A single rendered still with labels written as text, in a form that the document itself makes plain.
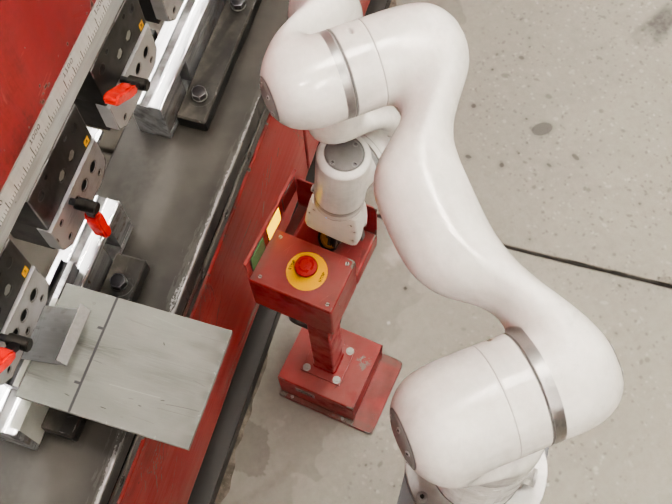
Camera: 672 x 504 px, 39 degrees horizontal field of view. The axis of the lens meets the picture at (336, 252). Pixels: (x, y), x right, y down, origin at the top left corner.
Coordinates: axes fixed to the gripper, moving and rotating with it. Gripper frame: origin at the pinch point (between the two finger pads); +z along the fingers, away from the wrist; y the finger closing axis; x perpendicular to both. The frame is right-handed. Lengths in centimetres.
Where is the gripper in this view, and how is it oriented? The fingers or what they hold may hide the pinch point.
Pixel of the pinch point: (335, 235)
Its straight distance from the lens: 172.9
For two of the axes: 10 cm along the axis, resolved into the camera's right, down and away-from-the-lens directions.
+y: 9.1, 4.0, -1.2
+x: 4.2, -8.4, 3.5
